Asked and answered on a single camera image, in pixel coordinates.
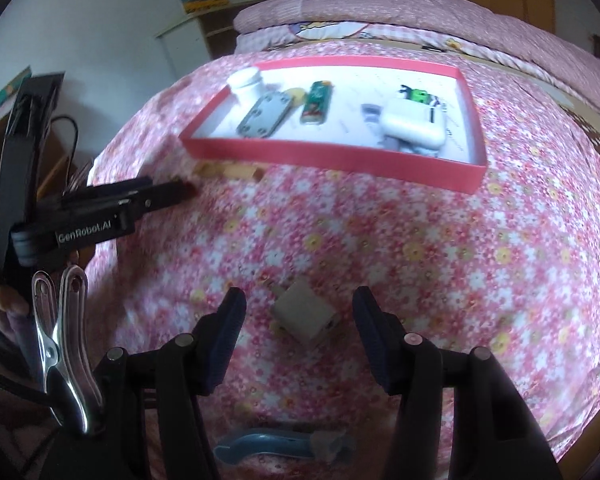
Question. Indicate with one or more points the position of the cartoon print pillow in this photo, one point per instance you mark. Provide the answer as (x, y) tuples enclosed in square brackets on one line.
[(330, 30)]

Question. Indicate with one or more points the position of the pink floral bedsheet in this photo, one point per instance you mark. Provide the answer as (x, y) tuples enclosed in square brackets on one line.
[(380, 240)]

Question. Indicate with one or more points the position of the red shallow cardboard tray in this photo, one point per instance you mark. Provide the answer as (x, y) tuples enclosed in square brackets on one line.
[(340, 130)]

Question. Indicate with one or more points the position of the grey metal plate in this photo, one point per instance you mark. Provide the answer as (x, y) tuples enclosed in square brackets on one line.
[(262, 116)]

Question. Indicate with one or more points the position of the person's left hand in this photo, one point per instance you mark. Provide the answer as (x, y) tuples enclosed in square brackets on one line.
[(2, 305)]

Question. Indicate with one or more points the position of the silver metal clip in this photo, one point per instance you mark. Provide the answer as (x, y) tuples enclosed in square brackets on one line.
[(65, 360)]

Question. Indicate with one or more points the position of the wooden block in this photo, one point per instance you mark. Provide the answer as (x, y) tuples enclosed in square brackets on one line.
[(230, 171)]

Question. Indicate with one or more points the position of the white earbud case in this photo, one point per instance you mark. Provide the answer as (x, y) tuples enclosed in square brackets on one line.
[(412, 125)]

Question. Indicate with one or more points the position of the white charger cube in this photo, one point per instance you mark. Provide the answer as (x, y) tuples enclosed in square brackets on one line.
[(302, 317)]

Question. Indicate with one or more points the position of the green rectangular packet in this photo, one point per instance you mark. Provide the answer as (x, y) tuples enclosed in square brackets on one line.
[(316, 102)]

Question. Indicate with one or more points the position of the pink folded quilt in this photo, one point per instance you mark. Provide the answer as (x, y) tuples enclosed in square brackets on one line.
[(455, 10)]

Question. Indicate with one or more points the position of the beige patterned blanket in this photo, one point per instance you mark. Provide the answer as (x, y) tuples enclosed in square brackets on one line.
[(592, 135)]

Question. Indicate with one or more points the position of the blue-grey plastic hook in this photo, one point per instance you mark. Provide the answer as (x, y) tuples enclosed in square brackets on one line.
[(371, 112)]

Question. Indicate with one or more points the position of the green toy figure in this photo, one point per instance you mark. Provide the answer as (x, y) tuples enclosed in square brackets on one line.
[(417, 95)]

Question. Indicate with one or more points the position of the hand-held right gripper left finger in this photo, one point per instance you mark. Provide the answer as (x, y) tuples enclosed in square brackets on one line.
[(225, 345)]

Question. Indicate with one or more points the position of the yellow round disc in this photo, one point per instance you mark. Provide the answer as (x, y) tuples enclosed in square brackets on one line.
[(295, 95)]

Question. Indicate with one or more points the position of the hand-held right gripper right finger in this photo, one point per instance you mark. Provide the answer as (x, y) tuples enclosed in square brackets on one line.
[(375, 345)]

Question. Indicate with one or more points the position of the stack of books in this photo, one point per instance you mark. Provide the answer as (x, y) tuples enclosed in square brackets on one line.
[(5, 97)]

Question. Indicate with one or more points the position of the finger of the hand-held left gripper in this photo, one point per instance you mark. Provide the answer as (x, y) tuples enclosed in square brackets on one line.
[(110, 189), (160, 195)]

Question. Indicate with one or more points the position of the white round jar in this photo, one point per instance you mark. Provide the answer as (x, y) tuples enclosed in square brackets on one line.
[(245, 85)]

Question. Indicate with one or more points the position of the white wooden shelf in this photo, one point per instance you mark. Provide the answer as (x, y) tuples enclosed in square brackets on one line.
[(190, 40)]

